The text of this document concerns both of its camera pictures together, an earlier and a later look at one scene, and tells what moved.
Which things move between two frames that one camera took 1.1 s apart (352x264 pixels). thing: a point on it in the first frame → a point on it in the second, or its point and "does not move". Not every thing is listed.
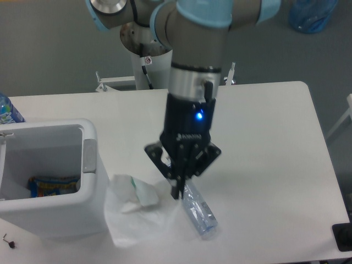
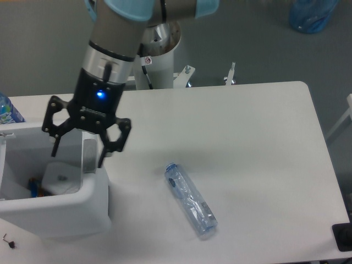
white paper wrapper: x=137 y=213 → x=61 y=179
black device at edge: x=342 y=235 does not move
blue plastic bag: x=310 y=16 does not move
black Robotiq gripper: x=188 y=124 → x=95 y=103
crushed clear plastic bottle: x=198 y=209 does not move
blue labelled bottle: x=9 y=114 does not move
